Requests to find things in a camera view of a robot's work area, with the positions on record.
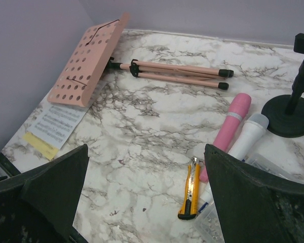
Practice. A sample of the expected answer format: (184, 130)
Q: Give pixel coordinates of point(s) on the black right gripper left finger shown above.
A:
(40, 205)

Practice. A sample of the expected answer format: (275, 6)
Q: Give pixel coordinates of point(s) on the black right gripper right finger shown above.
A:
(254, 205)

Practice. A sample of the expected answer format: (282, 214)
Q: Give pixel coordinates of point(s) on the yellow sheet music page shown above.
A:
(47, 150)

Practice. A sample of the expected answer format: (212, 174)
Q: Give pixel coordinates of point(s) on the white microphone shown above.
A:
(253, 129)

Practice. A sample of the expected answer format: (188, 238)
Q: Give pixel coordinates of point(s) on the white sheet music page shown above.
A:
(56, 122)

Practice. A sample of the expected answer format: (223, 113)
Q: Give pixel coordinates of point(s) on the black microphone stand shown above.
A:
(286, 112)

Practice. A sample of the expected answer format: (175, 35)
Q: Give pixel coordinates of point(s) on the pink microphone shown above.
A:
(237, 111)

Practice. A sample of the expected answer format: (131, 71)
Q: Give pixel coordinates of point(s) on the pink tripod music stand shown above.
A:
(93, 56)

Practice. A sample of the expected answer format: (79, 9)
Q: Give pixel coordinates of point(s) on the yellow utility knife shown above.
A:
(189, 209)

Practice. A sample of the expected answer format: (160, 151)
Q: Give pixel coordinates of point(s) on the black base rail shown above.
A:
(7, 169)

